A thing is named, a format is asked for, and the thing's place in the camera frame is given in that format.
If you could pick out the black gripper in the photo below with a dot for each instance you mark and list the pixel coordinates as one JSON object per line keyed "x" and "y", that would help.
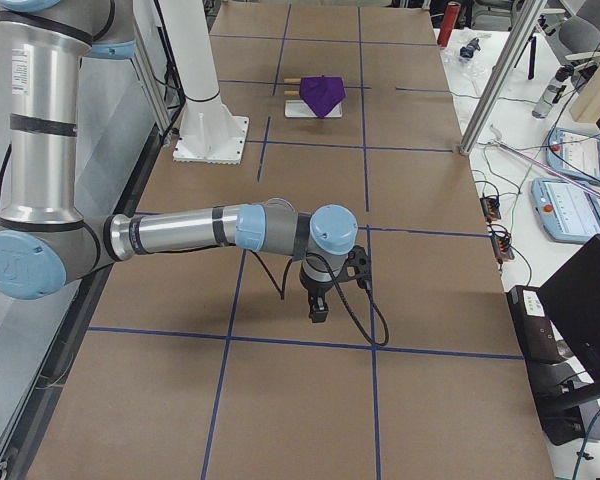
{"x": 315, "y": 292}

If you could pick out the purple microfibre towel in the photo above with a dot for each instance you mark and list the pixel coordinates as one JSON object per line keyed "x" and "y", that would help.
{"x": 322, "y": 93}

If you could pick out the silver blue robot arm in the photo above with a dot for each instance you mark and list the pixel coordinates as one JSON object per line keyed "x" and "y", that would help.
{"x": 46, "y": 243}

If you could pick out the white towel rack base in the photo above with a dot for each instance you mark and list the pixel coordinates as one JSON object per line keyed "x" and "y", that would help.
{"x": 298, "y": 109}

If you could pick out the near orange connector block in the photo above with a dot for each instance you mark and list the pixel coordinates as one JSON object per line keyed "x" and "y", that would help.
{"x": 501, "y": 241}

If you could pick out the orange connector block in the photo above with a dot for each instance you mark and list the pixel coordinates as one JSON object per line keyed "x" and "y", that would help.
{"x": 490, "y": 206}
{"x": 501, "y": 241}

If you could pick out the far orange connector block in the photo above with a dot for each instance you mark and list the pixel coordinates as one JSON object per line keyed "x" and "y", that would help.
{"x": 490, "y": 206}

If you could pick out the black computer box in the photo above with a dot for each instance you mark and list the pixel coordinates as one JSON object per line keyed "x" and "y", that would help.
{"x": 534, "y": 330}

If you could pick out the black monitor on stand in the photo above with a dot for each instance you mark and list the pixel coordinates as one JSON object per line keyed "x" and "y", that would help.
{"x": 571, "y": 300}

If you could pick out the near blue teach pendant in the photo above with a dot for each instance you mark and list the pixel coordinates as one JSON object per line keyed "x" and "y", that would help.
{"x": 567, "y": 213}

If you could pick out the blue teach pendant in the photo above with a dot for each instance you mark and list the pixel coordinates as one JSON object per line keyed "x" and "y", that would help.
{"x": 574, "y": 154}
{"x": 567, "y": 213}

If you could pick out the blue black handheld tool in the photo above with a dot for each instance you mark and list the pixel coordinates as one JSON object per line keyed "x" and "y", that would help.
{"x": 468, "y": 51}

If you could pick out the far blue teach pendant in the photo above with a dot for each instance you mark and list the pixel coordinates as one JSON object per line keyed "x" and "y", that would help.
{"x": 574, "y": 154}

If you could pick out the grey water bottle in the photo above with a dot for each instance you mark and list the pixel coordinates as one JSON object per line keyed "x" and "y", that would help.
{"x": 553, "y": 91}

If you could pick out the red cylinder bottle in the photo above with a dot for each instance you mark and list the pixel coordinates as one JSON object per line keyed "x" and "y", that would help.
{"x": 448, "y": 23}

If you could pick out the black tripod leg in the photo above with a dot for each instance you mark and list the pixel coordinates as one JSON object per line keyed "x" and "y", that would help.
{"x": 532, "y": 58}

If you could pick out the grey office chair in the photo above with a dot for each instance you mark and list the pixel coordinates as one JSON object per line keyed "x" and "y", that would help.
{"x": 581, "y": 39}

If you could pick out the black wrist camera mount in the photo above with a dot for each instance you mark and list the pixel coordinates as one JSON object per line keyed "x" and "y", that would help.
{"x": 358, "y": 268}

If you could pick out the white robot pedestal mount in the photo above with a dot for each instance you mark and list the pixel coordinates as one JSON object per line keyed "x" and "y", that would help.
{"x": 208, "y": 131}

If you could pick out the aluminium frame post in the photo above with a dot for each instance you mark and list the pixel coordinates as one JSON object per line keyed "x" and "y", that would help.
{"x": 517, "y": 38}

